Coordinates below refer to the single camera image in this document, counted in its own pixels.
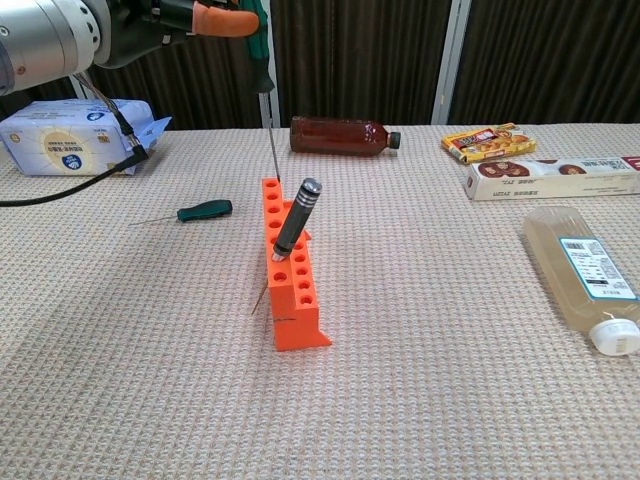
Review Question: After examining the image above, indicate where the blue tissue pack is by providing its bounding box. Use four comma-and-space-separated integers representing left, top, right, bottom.
0, 98, 174, 177

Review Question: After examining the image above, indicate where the brown drink bottle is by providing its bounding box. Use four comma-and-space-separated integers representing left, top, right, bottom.
289, 115, 403, 159

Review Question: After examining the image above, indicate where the green and black screwdriver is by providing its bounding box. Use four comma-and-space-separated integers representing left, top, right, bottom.
243, 0, 281, 182

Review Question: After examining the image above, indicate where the white partition post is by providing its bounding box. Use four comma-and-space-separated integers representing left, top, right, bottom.
72, 74, 99, 100
430, 0, 474, 125
257, 0, 282, 129

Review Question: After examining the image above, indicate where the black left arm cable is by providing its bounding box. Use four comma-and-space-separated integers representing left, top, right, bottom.
0, 72, 150, 209

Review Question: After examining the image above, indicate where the slim green screwdriver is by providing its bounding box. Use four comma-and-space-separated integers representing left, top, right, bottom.
130, 198, 234, 226

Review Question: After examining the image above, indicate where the long cookie box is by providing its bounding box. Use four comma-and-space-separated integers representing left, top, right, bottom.
465, 155, 640, 202

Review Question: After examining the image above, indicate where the orange tool holder block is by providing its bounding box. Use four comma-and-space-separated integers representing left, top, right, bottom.
261, 176, 333, 352

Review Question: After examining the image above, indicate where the pale clear drink bottle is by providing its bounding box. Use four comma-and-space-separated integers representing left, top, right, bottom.
522, 206, 640, 357

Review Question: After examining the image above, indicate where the black metal precision screwdriver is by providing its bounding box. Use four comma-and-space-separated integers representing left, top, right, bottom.
251, 177, 322, 316

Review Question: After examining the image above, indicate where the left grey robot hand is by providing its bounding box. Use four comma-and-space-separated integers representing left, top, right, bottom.
93, 0, 261, 70

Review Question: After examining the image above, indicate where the beige woven table cloth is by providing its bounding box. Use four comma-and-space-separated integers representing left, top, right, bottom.
0, 122, 640, 480

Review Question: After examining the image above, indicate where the yellow snack box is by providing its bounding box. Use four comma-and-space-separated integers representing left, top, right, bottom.
440, 122, 538, 166

